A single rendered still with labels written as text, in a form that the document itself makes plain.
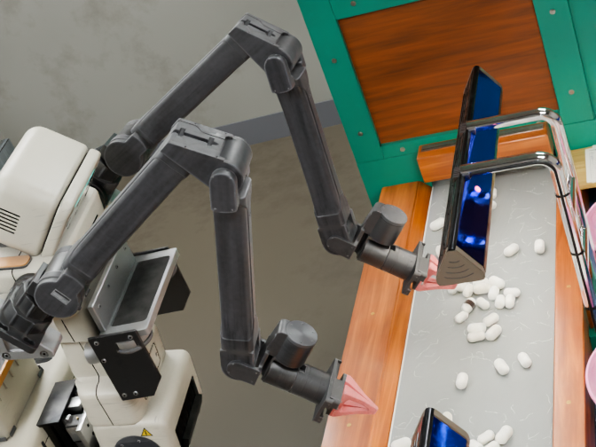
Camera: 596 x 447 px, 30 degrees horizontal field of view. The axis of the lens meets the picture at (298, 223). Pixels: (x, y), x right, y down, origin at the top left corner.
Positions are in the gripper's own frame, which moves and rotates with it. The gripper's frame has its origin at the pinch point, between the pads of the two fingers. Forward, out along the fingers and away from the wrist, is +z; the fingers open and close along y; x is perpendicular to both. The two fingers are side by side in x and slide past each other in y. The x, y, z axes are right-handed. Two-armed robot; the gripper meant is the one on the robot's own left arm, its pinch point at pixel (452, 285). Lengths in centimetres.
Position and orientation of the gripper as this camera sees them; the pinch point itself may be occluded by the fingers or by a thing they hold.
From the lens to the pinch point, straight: 222.6
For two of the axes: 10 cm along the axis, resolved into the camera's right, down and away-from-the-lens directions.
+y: 1.8, -6.0, 7.8
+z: 9.2, 3.9, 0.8
